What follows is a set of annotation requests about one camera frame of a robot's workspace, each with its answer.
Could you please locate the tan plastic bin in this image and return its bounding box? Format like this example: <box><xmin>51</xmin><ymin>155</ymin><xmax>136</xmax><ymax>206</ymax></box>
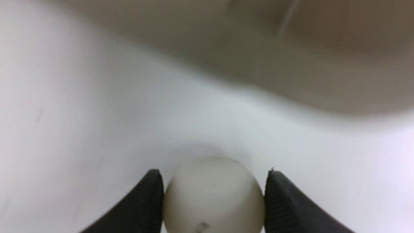
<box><xmin>57</xmin><ymin>0</ymin><xmax>413</xmax><ymax>117</ymax></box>

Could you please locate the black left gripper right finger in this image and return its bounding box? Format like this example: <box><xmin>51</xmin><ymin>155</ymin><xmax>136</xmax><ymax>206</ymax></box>
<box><xmin>265</xmin><ymin>169</ymin><xmax>353</xmax><ymax>233</ymax></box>

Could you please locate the white ball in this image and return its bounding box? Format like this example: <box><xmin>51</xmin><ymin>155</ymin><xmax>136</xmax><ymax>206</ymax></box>
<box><xmin>163</xmin><ymin>156</ymin><xmax>265</xmax><ymax>233</ymax></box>

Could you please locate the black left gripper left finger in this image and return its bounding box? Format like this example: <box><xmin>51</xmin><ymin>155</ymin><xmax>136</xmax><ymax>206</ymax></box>
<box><xmin>82</xmin><ymin>169</ymin><xmax>164</xmax><ymax>233</ymax></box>

